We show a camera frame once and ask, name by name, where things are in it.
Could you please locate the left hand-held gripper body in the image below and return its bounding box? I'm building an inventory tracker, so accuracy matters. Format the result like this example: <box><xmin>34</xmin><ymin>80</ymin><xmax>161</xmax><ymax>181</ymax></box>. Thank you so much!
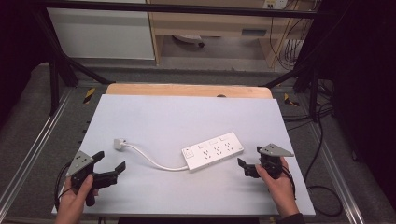
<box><xmin>65</xmin><ymin>150</ymin><xmax>120</xmax><ymax>207</ymax></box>

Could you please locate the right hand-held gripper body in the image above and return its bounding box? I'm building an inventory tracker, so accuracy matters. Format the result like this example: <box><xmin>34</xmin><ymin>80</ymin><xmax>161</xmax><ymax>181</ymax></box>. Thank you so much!
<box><xmin>244</xmin><ymin>143</ymin><xmax>295</xmax><ymax>180</ymax></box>

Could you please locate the person's left hand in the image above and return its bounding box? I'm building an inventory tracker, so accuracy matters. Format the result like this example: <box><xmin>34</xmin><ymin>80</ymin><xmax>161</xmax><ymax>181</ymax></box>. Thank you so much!
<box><xmin>55</xmin><ymin>174</ymin><xmax>100</xmax><ymax>224</ymax></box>

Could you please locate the person's right hand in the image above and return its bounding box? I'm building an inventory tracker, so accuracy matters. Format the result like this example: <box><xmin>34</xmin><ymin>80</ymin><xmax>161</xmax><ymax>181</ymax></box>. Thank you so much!
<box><xmin>254</xmin><ymin>156</ymin><xmax>301</xmax><ymax>219</ymax></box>

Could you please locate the white plug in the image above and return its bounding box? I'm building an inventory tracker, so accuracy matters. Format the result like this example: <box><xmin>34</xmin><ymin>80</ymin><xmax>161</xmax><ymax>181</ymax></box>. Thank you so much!
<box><xmin>113</xmin><ymin>137</ymin><xmax>128</xmax><ymax>151</ymax></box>

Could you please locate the white power strip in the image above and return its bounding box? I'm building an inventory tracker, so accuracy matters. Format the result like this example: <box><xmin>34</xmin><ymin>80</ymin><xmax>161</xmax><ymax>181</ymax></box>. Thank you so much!
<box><xmin>180</xmin><ymin>131</ymin><xmax>245</xmax><ymax>173</ymax></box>

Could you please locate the yellow black striped tape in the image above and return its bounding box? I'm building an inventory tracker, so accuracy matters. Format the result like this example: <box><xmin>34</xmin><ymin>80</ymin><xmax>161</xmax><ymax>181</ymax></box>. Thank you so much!
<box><xmin>283</xmin><ymin>92</ymin><xmax>301</xmax><ymax>107</ymax></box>
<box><xmin>82</xmin><ymin>87</ymin><xmax>96</xmax><ymax>105</ymax></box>

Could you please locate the wooden table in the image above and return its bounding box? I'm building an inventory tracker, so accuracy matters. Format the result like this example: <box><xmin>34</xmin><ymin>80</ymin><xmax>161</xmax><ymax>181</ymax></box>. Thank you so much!
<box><xmin>105</xmin><ymin>82</ymin><xmax>275</xmax><ymax>100</ymax></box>

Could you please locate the white cabinet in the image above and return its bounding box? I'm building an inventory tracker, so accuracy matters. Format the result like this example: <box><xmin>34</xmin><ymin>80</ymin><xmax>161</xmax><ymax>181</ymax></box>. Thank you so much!
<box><xmin>46</xmin><ymin>7</ymin><xmax>156</xmax><ymax>61</ymax></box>

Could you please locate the dark curtain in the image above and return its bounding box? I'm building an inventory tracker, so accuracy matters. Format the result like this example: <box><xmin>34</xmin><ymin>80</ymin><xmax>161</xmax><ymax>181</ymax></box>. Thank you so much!
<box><xmin>0</xmin><ymin>0</ymin><xmax>52</xmax><ymax>120</ymax></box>
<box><xmin>311</xmin><ymin>0</ymin><xmax>396</xmax><ymax>203</ymax></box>

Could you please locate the office chair base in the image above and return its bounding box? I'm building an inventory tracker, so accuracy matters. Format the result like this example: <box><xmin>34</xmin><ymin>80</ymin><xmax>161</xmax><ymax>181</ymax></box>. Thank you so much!
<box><xmin>171</xmin><ymin>34</ymin><xmax>205</xmax><ymax>49</ymax></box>

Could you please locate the wooden desk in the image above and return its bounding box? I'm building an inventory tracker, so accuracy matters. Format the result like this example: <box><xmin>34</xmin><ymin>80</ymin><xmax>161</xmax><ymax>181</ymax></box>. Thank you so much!
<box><xmin>145</xmin><ymin>0</ymin><xmax>313</xmax><ymax>68</ymax></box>

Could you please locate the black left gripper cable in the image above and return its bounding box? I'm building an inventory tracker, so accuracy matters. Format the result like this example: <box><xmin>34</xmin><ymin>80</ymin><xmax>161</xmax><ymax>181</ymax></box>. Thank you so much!
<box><xmin>53</xmin><ymin>161</ymin><xmax>75</xmax><ymax>211</ymax></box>

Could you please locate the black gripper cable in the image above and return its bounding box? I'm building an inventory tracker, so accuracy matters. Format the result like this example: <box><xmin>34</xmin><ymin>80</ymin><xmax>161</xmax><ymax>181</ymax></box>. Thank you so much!
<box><xmin>281</xmin><ymin>165</ymin><xmax>297</xmax><ymax>201</ymax></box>
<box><xmin>53</xmin><ymin>161</ymin><xmax>75</xmax><ymax>211</ymax></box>

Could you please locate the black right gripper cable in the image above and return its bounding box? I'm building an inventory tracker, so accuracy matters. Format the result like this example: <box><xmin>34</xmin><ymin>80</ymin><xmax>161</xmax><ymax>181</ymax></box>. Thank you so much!
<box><xmin>281</xmin><ymin>165</ymin><xmax>297</xmax><ymax>201</ymax></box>

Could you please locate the white power strip cable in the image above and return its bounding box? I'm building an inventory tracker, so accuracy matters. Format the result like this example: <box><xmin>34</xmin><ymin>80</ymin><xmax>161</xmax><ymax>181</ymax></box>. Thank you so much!
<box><xmin>124</xmin><ymin>142</ymin><xmax>190</xmax><ymax>173</ymax></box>

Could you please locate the black floor cable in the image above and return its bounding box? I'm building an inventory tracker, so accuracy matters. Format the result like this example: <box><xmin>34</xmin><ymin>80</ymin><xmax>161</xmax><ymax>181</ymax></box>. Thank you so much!
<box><xmin>281</xmin><ymin>102</ymin><xmax>345</xmax><ymax>218</ymax></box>

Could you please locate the aluminium rail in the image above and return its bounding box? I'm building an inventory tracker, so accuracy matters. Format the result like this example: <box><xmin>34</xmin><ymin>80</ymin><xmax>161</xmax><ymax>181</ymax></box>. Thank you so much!
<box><xmin>309</xmin><ymin>122</ymin><xmax>367</xmax><ymax>224</ymax></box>
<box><xmin>0</xmin><ymin>88</ymin><xmax>75</xmax><ymax>206</ymax></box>

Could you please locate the bundle of hanging cables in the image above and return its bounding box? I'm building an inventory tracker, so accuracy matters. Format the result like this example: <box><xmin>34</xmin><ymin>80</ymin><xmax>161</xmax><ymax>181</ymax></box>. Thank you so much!
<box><xmin>268</xmin><ymin>8</ymin><xmax>313</xmax><ymax>72</ymax></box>

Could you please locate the white wall socket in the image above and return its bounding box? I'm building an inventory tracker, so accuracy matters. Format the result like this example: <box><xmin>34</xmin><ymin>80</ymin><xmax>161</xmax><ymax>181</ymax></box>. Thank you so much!
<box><xmin>262</xmin><ymin>0</ymin><xmax>290</xmax><ymax>10</ymax></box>

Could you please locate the black metal frame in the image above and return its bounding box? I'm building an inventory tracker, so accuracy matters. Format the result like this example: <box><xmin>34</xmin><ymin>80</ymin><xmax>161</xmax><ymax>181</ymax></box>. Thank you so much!
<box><xmin>30</xmin><ymin>0</ymin><xmax>325</xmax><ymax>123</ymax></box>

